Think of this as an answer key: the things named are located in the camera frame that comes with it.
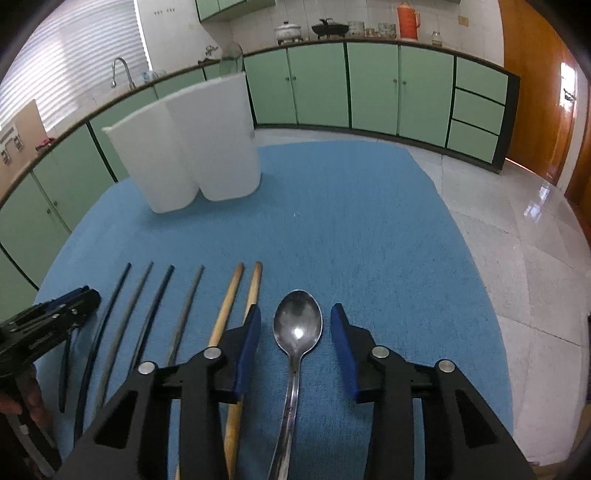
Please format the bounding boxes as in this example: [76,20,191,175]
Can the green kitchen cabinets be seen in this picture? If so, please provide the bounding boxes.
[0,39,520,291]
[196,0,278,21]

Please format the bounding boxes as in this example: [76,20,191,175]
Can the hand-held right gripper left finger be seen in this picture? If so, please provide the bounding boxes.
[69,304,262,480]

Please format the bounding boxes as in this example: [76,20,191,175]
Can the cardboard box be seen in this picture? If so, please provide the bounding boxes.
[0,99,44,195]

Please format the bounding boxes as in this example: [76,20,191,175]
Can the white cooking pot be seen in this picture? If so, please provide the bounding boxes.
[274,21,304,44]

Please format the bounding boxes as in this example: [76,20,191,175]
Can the black wok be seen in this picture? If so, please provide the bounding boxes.
[311,18,350,38]

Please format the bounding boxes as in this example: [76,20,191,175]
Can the blue table mat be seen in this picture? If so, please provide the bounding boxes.
[34,141,515,480]

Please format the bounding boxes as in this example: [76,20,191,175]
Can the person's left hand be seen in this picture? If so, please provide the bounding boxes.
[0,362,51,435]

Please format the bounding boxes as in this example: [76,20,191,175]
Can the wooden door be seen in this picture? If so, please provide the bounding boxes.
[498,0,578,183]
[566,92,591,217]

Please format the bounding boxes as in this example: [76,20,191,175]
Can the thin black cable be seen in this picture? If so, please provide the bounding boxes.
[58,323,77,414]

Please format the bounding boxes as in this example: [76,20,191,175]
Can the green lower kitchen cabinets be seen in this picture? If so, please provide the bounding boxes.
[0,39,520,291]

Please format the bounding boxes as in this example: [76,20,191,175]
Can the metal kitchen faucet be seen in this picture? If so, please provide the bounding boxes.
[111,56,137,90]

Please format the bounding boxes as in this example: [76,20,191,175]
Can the grey metal chopstick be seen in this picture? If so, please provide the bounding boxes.
[167,264,206,367]
[95,261,155,409]

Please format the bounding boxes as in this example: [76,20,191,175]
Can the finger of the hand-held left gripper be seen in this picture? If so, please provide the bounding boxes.
[44,286,90,309]
[62,290,102,330]

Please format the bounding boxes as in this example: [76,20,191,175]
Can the white window blinds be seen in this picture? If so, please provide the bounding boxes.
[9,9,153,134]

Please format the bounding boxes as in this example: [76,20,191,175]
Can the metal spoon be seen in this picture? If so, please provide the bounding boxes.
[269,290,323,480]

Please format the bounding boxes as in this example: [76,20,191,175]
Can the green upper kitchen cabinets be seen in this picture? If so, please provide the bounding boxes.
[196,0,278,21]

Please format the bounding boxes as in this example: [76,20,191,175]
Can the white plastic utensil holder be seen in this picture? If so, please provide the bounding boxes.
[102,71,262,214]

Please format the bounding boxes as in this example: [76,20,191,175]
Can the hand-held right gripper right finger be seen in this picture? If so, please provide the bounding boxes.
[330,303,539,480]

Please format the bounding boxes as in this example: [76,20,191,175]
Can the orange thermos flask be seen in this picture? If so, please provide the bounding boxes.
[397,1,422,41]

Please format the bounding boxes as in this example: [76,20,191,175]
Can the black chopstick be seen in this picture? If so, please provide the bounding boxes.
[129,264,176,372]
[74,262,133,444]

